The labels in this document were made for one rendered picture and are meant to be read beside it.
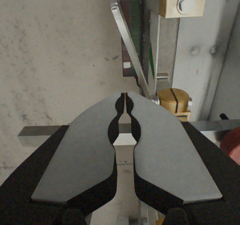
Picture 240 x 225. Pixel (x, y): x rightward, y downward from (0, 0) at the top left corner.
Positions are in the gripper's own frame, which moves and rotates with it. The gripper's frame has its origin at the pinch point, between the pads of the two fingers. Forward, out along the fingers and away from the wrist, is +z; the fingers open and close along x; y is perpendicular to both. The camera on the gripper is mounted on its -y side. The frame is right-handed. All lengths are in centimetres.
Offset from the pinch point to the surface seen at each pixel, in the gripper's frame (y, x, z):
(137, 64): 1.0, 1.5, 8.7
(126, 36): -2.6, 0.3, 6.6
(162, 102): 9.1, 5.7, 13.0
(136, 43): 3.5, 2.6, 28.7
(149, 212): 61, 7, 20
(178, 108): 9.6, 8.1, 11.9
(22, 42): 16, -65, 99
